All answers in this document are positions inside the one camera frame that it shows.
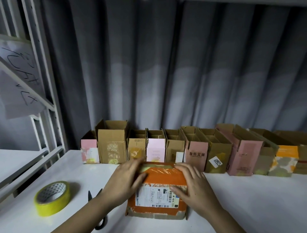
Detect pink and yellow printed box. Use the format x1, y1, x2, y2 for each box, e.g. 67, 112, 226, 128
145, 128, 167, 163

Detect white metal shelf rack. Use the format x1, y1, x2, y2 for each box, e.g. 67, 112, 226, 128
0, 0, 68, 203

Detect brown box with white label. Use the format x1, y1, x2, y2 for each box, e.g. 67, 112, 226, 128
162, 128, 187, 164

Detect brown box with barcode label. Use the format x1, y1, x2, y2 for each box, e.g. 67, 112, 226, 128
94, 118, 130, 165

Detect person's left hand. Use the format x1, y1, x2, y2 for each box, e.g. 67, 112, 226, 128
99, 158, 149, 208

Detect yellow tape roll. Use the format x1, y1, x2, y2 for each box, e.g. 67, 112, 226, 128
33, 180, 71, 218

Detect pink green printed cardboard box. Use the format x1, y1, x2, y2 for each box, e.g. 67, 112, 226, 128
80, 130, 101, 165

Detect person's right hand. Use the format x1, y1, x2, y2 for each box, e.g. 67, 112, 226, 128
169, 162, 223, 220

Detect handwritten paper sheet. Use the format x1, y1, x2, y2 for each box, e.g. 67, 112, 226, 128
0, 36, 44, 98
0, 73, 47, 120

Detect taped brown cardboard box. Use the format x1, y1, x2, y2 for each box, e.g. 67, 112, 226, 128
127, 128, 148, 162

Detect orange white patterned cardboard box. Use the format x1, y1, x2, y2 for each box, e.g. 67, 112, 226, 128
125, 161, 189, 221

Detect pink lettered cardboard box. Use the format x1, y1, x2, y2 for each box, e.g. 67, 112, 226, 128
215, 123, 265, 177
180, 125, 210, 173

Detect black scissors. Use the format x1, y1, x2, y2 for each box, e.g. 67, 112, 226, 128
87, 188, 109, 231

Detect orange and white carton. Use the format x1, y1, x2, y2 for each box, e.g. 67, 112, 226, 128
267, 144, 300, 178

